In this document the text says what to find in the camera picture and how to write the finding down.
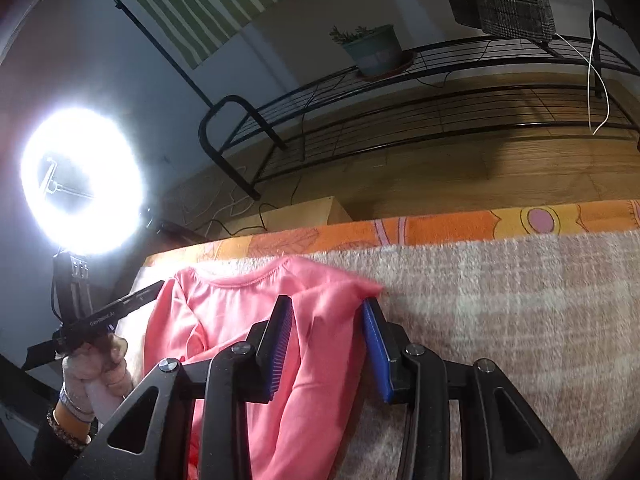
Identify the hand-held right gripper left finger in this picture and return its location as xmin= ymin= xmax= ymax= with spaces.
xmin=65 ymin=294 xmax=296 ymax=480

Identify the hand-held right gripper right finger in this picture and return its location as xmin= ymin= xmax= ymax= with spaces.
xmin=361 ymin=296 xmax=581 ymax=480

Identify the pink t-shirt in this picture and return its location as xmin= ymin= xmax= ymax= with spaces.
xmin=142 ymin=255 xmax=386 ymax=480

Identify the person's left forearm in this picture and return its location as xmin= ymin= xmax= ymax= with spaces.
xmin=30 ymin=390 xmax=101 ymax=480

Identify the black metal clothes rack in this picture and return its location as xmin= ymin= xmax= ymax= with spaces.
xmin=82 ymin=0 xmax=640 ymax=201

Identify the person's left hand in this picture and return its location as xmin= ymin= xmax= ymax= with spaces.
xmin=61 ymin=335 xmax=134 ymax=422

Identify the beige plaid blanket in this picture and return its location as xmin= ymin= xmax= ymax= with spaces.
xmin=135 ymin=227 xmax=640 ymax=480

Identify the light wooden box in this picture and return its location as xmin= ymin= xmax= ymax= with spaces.
xmin=250 ymin=196 xmax=353 ymax=236

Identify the orange printed sheet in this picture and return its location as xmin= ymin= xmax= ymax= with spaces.
xmin=145 ymin=199 xmax=640 ymax=268

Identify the potted plant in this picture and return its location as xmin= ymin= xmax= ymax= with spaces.
xmin=329 ymin=24 xmax=416 ymax=78

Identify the grey plaid coat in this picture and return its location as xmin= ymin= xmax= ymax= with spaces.
xmin=442 ymin=0 xmax=557 ymax=41

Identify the ring light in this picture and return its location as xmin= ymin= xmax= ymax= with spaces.
xmin=20 ymin=105 xmax=151 ymax=261

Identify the beaded bracelet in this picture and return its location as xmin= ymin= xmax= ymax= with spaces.
xmin=46 ymin=407 xmax=92 ymax=452

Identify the black power cable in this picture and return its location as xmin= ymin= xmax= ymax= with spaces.
xmin=207 ymin=35 xmax=493 ymax=238

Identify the green striped wall poster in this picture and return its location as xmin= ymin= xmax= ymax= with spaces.
xmin=92 ymin=0 xmax=296 ymax=71

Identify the white lamp cable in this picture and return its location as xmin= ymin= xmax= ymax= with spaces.
xmin=552 ymin=0 xmax=611 ymax=135

